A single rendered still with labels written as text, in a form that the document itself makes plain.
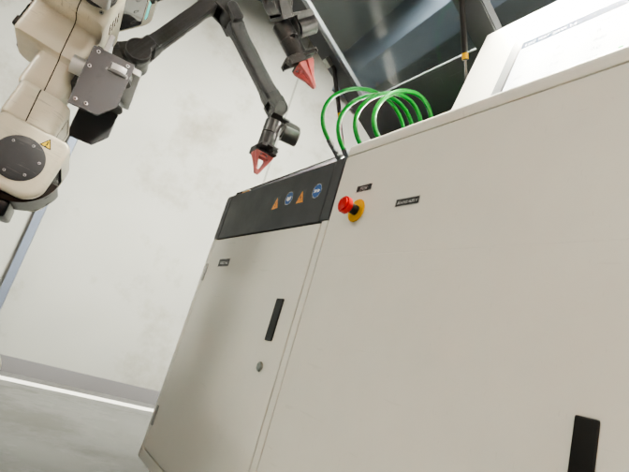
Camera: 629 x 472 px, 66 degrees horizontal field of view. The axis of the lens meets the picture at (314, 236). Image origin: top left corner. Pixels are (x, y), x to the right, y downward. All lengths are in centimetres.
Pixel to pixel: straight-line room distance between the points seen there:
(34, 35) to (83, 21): 12
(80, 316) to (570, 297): 281
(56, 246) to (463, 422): 274
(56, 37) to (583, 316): 125
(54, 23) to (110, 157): 191
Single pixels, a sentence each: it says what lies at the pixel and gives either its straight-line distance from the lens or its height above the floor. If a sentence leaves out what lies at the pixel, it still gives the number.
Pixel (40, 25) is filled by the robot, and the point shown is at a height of 105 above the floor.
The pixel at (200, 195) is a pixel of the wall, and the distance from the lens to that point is 330.
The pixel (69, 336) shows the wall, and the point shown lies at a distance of 315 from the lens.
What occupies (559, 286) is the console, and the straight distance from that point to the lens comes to 65.
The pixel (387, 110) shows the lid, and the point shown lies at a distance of 203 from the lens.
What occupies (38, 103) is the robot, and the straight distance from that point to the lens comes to 130.
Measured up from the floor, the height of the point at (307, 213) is 82.
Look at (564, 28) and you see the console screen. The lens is 140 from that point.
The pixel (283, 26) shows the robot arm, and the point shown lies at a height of 133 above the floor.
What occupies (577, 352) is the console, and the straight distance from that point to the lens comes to 62.
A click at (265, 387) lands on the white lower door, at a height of 40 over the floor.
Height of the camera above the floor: 47
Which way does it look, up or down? 15 degrees up
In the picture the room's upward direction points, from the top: 16 degrees clockwise
